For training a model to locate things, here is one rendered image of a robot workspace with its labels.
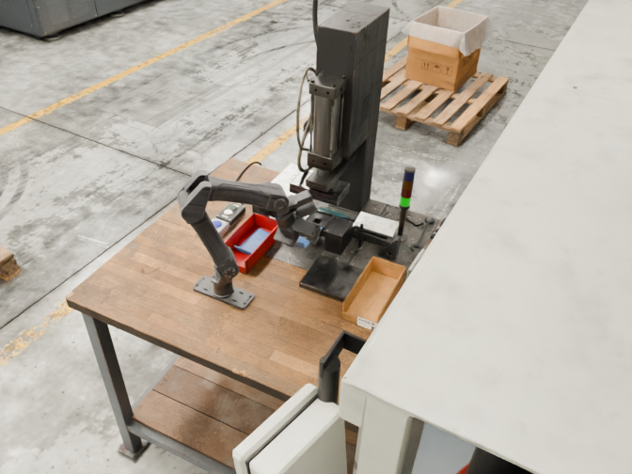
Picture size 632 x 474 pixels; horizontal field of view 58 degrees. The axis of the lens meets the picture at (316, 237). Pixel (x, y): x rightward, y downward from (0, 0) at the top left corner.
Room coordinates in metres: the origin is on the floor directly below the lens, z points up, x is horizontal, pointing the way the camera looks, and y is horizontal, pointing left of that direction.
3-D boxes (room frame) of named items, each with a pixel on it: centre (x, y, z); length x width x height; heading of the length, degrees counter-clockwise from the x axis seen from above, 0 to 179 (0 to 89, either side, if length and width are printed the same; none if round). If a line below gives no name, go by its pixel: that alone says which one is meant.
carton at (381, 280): (1.33, -0.20, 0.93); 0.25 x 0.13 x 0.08; 155
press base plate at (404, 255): (1.69, -0.08, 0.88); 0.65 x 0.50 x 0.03; 65
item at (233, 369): (1.50, 0.08, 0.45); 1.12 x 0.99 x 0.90; 65
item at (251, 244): (1.59, 0.22, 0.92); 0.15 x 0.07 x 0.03; 152
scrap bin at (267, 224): (1.56, 0.23, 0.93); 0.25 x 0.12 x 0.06; 155
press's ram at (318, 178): (1.70, -0.03, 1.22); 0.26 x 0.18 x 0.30; 155
